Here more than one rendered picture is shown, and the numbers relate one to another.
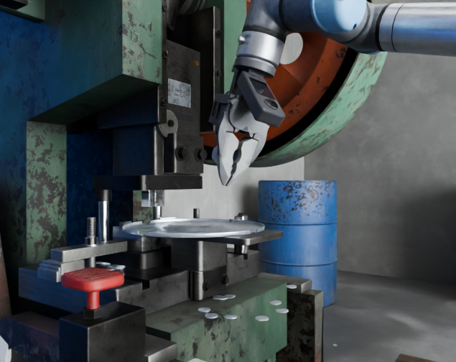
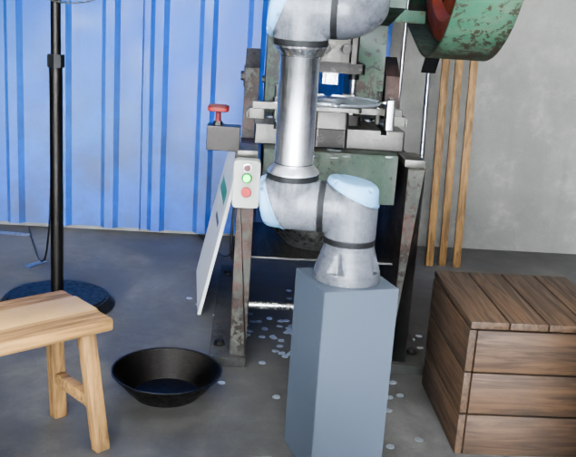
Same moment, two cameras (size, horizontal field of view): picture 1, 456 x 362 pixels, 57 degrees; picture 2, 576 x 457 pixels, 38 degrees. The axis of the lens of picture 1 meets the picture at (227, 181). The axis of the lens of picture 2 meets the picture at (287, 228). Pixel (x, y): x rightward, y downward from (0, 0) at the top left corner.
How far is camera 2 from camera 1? 1.97 m
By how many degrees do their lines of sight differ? 53
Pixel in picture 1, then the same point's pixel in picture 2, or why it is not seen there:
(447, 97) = not seen: outside the picture
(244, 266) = (381, 139)
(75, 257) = (259, 106)
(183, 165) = (327, 56)
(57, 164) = not seen: hidden behind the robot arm
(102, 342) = (213, 134)
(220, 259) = (336, 124)
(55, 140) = not seen: hidden behind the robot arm
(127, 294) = (262, 128)
